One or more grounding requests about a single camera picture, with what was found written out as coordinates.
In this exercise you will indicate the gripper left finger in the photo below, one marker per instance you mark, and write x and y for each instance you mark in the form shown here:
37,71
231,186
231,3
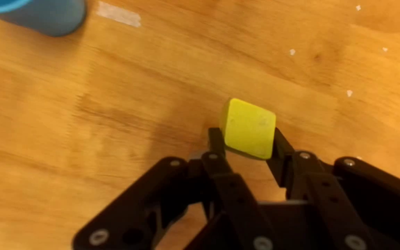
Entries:
221,187

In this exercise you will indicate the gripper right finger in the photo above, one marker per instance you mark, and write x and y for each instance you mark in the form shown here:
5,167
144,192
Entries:
328,194

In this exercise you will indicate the strip of white tape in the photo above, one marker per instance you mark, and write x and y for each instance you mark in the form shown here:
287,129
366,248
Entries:
118,14

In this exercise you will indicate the blue cup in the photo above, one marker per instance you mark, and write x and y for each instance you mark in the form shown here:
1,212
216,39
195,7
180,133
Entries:
43,15

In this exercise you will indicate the yellow cube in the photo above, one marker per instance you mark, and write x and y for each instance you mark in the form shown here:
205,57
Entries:
249,128

